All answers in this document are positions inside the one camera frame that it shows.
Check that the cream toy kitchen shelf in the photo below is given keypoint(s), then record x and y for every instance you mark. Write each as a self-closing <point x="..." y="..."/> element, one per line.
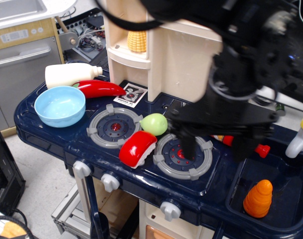
<point x="176" y="62"/>

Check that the red toy ketchup bottle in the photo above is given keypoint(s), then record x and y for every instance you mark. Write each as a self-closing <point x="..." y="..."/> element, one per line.
<point x="262" y="150"/>

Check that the red white toy sushi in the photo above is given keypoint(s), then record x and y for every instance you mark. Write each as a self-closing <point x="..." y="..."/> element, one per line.
<point x="136" y="149"/>

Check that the middle grey stove knob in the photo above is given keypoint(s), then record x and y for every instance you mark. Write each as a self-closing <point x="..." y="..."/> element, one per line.
<point x="110" y="182"/>

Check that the right grey stove burner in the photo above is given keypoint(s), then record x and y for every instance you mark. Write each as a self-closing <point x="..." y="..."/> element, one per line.
<point x="169" y="157"/>

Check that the yellow toy corn cob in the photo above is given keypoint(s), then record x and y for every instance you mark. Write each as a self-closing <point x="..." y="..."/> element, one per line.
<point x="137" y="41"/>

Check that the aluminium frame stand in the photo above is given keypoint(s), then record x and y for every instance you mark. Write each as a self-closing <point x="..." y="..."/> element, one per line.
<point x="71" y="219"/>

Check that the red toy chili pepper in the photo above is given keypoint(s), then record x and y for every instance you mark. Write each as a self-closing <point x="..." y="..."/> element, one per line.
<point x="97" y="88"/>

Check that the grey stove burner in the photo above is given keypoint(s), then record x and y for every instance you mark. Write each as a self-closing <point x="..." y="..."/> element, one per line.
<point x="112" y="127"/>
<point x="169" y="157"/>

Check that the navy toy kitchen counter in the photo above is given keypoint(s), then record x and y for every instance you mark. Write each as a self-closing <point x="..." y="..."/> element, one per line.
<point x="214" y="201"/>

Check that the black computer case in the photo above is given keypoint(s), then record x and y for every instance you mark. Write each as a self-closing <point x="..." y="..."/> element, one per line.
<point x="12" y="183"/>

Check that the orange toy carrot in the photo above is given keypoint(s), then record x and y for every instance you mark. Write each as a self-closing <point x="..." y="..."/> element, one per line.
<point x="258" y="201"/>

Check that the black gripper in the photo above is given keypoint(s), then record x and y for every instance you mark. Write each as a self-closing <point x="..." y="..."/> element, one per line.
<point x="219" y="112"/>

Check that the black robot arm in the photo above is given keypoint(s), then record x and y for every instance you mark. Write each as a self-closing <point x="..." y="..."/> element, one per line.
<point x="258" y="38"/>

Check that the left grey stove burner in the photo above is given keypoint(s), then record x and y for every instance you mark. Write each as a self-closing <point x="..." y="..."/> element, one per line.
<point x="112" y="127"/>

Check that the wooden grey toy dishwasher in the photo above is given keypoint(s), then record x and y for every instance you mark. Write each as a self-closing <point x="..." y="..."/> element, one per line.
<point x="32" y="36"/>

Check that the left grey stove knob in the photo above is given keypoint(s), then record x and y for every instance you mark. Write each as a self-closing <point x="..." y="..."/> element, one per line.
<point x="81" y="170"/>

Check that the light blue plastic bowl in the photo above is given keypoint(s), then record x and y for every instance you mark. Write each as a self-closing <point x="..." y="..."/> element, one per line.
<point x="61" y="106"/>

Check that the black white sticker label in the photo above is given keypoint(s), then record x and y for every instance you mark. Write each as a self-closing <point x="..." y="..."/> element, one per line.
<point x="133" y="96"/>

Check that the green toy pear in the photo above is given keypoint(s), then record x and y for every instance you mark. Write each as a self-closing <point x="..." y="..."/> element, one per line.
<point x="155" y="124"/>

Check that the white toy bottle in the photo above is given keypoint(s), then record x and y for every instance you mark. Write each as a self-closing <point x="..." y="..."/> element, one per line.
<point x="69" y="74"/>

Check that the grey stove knob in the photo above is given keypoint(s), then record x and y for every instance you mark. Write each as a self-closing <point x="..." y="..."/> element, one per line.
<point x="110" y="182"/>
<point x="170" y="211"/>
<point x="81" y="170"/>

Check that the right grey stove knob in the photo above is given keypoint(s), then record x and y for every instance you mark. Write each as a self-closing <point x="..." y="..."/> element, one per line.
<point x="170" y="211"/>

